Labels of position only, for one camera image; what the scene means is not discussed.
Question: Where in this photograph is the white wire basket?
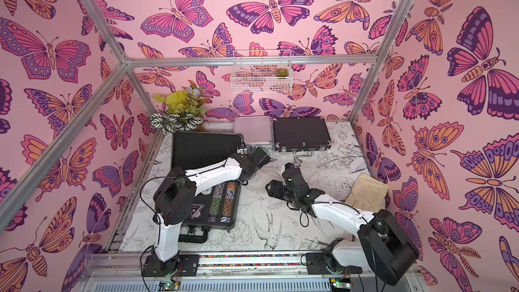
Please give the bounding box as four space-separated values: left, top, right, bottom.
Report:
229 49 293 95

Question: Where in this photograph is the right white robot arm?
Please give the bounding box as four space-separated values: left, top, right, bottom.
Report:
266 163 420 286

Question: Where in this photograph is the small green succulent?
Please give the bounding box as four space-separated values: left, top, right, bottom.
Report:
275 68 289 78

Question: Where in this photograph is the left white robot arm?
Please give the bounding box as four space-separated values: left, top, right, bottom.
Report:
154 148 270 263

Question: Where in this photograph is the large black poker case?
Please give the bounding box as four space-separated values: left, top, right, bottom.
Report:
171 132 245 244

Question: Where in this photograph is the small silver poker case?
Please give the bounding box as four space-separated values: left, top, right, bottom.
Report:
234 116 273 146

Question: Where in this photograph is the striped leaf plant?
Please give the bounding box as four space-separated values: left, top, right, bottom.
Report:
149 113 204 135

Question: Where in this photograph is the aluminium front rail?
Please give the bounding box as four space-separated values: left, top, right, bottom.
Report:
80 249 427 292

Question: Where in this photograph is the black medium poker case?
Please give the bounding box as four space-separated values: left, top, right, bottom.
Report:
273 117 332 152

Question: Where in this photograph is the yellow-green leafy plant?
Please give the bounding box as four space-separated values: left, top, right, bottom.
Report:
152 84 207 116

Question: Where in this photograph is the beige work glove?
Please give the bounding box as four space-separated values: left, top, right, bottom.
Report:
345 173 389 212

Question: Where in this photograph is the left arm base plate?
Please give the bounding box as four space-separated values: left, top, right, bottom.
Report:
143 254 199 277

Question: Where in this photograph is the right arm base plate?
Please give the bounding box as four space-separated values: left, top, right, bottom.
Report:
301 252 363 275

